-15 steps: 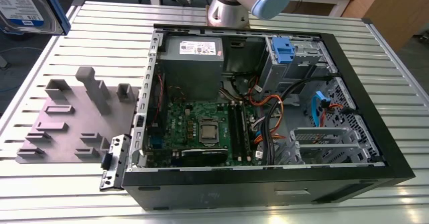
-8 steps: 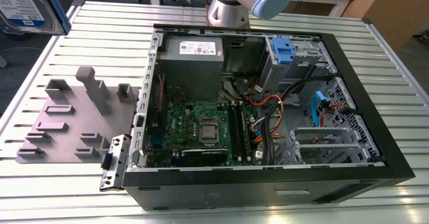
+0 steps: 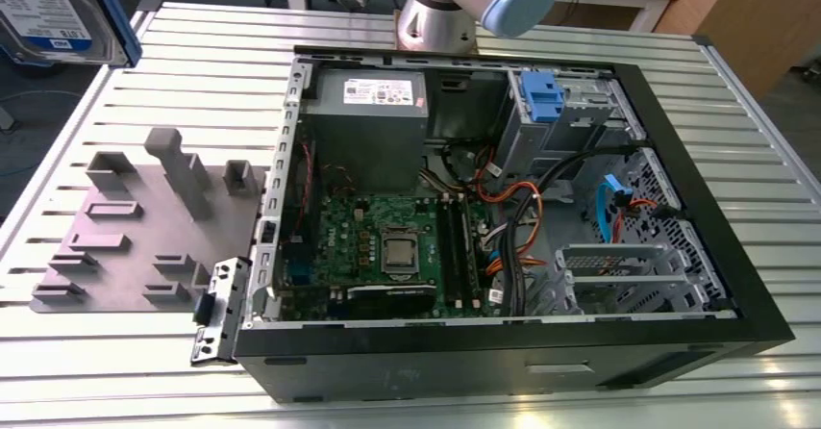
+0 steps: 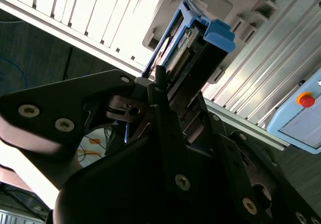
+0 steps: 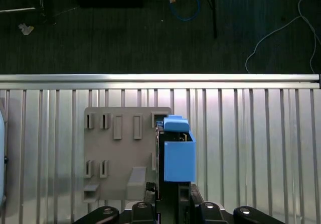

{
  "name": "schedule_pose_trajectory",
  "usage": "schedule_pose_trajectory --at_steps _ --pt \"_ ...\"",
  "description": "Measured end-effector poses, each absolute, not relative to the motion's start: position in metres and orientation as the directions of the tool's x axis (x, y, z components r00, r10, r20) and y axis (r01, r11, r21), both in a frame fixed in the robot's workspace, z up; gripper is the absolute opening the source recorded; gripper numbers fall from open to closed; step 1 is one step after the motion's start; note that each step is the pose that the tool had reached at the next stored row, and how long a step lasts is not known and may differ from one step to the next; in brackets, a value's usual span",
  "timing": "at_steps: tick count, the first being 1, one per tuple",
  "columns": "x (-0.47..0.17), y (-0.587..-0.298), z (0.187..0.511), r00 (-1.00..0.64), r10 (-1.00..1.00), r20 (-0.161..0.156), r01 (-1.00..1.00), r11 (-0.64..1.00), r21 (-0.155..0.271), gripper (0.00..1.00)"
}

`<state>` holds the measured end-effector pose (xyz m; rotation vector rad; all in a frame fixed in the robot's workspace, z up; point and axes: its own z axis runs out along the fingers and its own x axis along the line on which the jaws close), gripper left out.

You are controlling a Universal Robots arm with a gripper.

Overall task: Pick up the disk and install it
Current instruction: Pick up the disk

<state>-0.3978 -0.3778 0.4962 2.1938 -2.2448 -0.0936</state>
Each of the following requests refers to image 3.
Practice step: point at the hard disk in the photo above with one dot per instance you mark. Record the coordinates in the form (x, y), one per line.
(50, 15)

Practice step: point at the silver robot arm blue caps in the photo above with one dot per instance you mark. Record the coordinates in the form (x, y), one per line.
(436, 20)

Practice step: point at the grey metal disk bay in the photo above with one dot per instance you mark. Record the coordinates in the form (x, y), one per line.
(632, 280)

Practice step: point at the metal CPU socket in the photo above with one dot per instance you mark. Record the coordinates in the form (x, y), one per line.
(397, 229)

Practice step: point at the green motherboard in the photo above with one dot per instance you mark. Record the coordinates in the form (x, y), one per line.
(358, 217)

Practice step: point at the silver CPU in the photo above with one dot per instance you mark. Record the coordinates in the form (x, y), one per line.
(400, 253)

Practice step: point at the grey power supply unit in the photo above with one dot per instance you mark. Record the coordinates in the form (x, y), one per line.
(365, 150)

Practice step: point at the black RAM slot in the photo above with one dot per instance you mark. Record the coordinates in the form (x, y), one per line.
(469, 251)
(450, 251)

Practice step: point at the black graphics card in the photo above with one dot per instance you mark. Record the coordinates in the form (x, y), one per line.
(385, 299)

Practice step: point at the grey metal drive cage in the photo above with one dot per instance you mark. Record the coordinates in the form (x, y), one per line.
(557, 135)

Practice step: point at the blue plastic drive latch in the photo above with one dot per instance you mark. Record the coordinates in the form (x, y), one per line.
(541, 97)

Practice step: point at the black open PC case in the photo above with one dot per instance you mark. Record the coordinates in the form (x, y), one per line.
(449, 357)

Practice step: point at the grey parts rack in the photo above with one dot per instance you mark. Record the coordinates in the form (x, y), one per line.
(146, 246)

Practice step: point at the brown wooden cabinet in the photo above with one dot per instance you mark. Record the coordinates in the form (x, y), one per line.
(757, 15)

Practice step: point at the grey hinged card bracket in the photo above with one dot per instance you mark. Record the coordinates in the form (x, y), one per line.
(224, 313)

